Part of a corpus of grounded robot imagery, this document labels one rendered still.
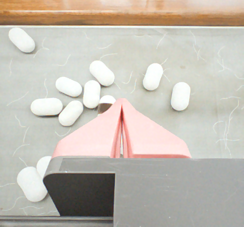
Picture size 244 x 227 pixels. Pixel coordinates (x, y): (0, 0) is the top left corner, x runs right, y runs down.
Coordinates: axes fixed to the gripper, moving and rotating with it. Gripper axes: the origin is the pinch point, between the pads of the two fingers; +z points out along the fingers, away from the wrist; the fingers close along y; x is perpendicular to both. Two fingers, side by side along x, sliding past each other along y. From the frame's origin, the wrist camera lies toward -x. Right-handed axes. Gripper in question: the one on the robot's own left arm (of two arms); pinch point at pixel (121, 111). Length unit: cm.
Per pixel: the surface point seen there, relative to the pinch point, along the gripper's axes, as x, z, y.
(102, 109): 3.5, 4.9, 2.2
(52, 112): 4.0, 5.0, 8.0
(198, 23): -3.4, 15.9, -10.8
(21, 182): 8.2, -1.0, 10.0
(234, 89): 3.2, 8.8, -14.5
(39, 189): 8.8, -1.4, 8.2
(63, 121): 4.6, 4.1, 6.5
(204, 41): -1.3, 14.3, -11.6
